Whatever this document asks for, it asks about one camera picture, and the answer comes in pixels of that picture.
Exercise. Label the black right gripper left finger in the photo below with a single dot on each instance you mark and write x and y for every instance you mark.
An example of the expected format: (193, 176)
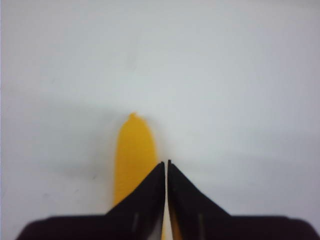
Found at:
(134, 218)

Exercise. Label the yellow toy corn cob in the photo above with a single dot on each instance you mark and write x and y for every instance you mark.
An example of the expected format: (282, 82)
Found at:
(135, 156)

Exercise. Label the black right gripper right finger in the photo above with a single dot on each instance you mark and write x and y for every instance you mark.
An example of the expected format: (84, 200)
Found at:
(194, 216)

